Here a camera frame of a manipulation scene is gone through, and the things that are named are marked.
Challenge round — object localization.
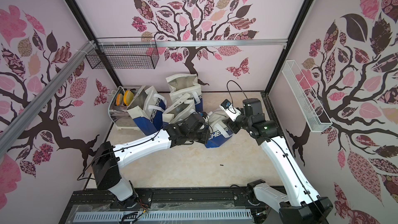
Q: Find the blue takeout bag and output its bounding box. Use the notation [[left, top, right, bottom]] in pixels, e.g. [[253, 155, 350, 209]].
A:
[[126, 86, 167, 136], [162, 93, 196, 125]]

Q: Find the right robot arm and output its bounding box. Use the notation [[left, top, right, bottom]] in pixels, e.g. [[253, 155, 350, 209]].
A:
[[220, 98, 333, 224]]

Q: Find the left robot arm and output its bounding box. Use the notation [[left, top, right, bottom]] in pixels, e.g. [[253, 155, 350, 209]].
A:
[[89, 112, 210, 201]]

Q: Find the yellow bread slice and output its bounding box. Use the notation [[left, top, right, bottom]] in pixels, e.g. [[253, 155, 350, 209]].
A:
[[123, 90, 134, 106]]

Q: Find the orange bread slice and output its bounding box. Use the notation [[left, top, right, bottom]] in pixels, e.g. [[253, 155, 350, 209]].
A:
[[115, 93, 123, 106]]

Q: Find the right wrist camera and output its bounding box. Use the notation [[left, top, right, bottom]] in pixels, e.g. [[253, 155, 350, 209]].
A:
[[220, 99, 241, 122]]

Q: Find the black base frame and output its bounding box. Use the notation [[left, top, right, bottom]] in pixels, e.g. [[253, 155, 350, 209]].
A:
[[59, 185, 282, 224]]

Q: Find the back aluminium rail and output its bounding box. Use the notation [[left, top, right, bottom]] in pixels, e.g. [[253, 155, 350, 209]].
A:
[[98, 39, 288, 47]]

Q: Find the aluminium rail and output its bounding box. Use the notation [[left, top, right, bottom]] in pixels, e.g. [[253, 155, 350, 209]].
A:
[[1, 40, 94, 156], [98, 39, 288, 47]]

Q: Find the black wire basket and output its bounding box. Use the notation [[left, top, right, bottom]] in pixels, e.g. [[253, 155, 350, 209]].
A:
[[85, 37, 160, 69]]

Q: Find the white slotted cable duct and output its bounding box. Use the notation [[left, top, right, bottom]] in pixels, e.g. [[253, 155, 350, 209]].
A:
[[72, 209, 254, 224]]

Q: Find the left aluminium rail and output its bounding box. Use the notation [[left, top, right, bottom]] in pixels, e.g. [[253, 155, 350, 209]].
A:
[[1, 40, 94, 156]]

